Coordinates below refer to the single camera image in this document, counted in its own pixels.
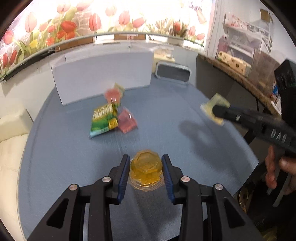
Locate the white storage box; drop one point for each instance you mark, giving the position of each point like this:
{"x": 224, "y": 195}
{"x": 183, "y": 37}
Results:
{"x": 81, "y": 78}

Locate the floral pink box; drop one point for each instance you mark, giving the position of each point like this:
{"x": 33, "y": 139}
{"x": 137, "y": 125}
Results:
{"x": 231, "y": 20}

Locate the clear plastic storage bin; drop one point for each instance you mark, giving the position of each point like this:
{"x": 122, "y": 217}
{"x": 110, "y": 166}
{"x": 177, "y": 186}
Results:
{"x": 262, "y": 72}

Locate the black white bluetooth speaker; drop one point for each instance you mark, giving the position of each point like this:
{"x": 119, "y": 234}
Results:
{"x": 173, "y": 72}

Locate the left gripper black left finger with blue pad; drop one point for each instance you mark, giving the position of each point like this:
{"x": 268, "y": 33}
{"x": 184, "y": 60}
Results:
{"x": 65, "y": 219}

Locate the red jelly cup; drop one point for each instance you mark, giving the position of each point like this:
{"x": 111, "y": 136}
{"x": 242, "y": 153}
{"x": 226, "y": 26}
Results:
{"x": 126, "y": 121}

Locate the person's right hand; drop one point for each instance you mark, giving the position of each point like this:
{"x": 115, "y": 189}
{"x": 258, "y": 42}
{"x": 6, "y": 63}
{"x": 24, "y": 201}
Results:
{"x": 286, "y": 164}

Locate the blue-grey tablecloth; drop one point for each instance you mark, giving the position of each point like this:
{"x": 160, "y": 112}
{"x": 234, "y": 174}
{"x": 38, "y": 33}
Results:
{"x": 59, "y": 151}

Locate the cream patterned long box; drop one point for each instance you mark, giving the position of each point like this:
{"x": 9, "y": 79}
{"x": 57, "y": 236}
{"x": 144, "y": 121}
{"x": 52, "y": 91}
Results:
{"x": 237, "y": 64}

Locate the small green snack packet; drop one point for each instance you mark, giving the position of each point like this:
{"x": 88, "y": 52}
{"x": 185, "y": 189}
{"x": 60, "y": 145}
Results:
{"x": 104, "y": 119}

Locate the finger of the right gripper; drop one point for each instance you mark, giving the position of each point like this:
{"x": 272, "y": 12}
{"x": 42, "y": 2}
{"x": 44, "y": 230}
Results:
{"x": 246, "y": 118}

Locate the tissue box with tissue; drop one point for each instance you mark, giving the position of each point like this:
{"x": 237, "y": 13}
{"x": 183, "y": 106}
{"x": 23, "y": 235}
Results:
{"x": 163, "y": 53}

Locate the cream leather sofa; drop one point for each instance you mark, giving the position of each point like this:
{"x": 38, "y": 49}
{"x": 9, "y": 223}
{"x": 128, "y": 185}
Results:
{"x": 15, "y": 129}

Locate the tulip wall poster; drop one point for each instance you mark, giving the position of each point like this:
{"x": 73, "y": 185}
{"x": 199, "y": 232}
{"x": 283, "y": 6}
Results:
{"x": 28, "y": 27}

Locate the pink jelly cup back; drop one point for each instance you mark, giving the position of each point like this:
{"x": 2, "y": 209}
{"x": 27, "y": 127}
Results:
{"x": 115, "y": 94}

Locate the yellow jelly cup front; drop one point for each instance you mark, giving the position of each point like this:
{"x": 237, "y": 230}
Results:
{"x": 146, "y": 171}

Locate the wooden side shelf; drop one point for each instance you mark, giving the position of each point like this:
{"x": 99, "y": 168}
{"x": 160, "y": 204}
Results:
{"x": 244, "y": 82}

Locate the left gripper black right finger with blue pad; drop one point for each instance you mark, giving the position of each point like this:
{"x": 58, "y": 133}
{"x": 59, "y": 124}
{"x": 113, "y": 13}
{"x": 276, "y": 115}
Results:
{"x": 208, "y": 212}

